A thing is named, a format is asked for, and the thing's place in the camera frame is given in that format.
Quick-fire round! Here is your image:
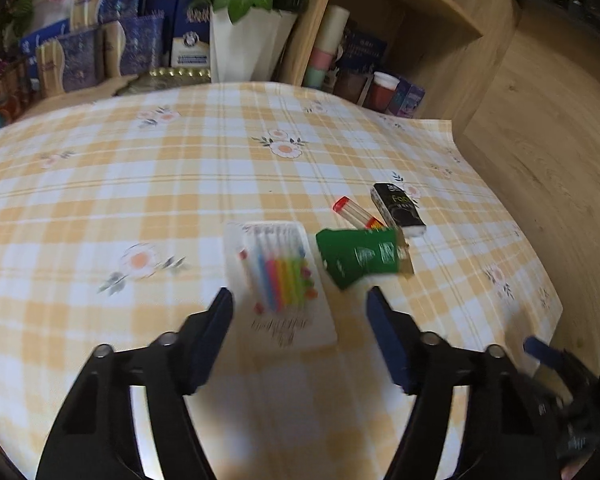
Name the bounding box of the red cup with white lid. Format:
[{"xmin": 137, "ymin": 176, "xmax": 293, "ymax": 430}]
[{"xmin": 367, "ymin": 72, "xmax": 400, "ymax": 113}]

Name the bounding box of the green foil packet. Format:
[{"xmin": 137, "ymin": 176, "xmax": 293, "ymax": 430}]
[{"xmin": 315, "ymin": 228, "xmax": 414, "ymax": 290}]

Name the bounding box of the white flower pot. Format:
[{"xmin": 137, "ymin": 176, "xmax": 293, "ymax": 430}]
[{"xmin": 210, "ymin": 9, "xmax": 298, "ymax": 84}]

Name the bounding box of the pink blossom bouquet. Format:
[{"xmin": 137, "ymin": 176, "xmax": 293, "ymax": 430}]
[{"xmin": 0, "ymin": 0, "xmax": 67, "ymax": 72}]

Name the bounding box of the wooden shelf unit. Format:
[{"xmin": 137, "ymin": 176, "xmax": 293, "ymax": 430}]
[{"xmin": 274, "ymin": 0, "xmax": 519, "ymax": 136}]

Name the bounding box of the person's right hand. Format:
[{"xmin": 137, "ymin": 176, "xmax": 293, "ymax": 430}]
[{"xmin": 560, "ymin": 462, "xmax": 595, "ymax": 480}]

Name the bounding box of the blue white supplement box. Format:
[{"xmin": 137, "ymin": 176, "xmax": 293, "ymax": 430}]
[{"xmin": 171, "ymin": 0, "xmax": 210, "ymax": 68}]

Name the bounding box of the gold green tray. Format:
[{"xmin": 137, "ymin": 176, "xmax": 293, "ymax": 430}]
[{"xmin": 114, "ymin": 67, "xmax": 211, "ymax": 96}]

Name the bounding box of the blue gold gift box right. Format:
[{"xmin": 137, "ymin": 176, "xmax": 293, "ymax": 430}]
[{"xmin": 102, "ymin": 14, "xmax": 163, "ymax": 78}]

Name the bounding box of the striped woven basket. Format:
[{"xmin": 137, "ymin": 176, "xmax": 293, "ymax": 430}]
[{"xmin": 0, "ymin": 60, "xmax": 33, "ymax": 129}]

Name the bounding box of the blue gold gift box left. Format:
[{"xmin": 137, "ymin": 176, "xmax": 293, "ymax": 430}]
[{"xmin": 36, "ymin": 27, "xmax": 105, "ymax": 99}]

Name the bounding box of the red lighter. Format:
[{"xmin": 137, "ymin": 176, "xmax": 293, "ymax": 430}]
[{"xmin": 332, "ymin": 196, "xmax": 386, "ymax": 230}]

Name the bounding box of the birthday candle pack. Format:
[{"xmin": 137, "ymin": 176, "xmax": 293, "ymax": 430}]
[{"xmin": 223, "ymin": 221, "xmax": 337, "ymax": 354}]

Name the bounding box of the stack of paper cups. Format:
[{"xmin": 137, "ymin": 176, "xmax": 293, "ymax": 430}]
[{"xmin": 302, "ymin": 6, "xmax": 350, "ymax": 89}]

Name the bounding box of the yellow plaid floral tablecloth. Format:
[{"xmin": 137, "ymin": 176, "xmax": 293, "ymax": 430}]
[{"xmin": 0, "ymin": 84, "xmax": 562, "ymax": 479}]

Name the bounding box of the purple small box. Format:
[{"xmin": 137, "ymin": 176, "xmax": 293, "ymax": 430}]
[{"xmin": 386, "ymin": 77, "xmax": 425, "ymax": 118}]

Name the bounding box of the dark brown glass cup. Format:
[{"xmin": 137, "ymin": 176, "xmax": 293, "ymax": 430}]
[{"xmin": 334, "ymin": 70, "xmax": 372, "ymax": 104}]

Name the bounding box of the black tissue packet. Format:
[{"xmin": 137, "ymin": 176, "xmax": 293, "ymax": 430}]
[{"xmin": 370, "ymin": 183, "xmax": 427, "ymax": 238}]

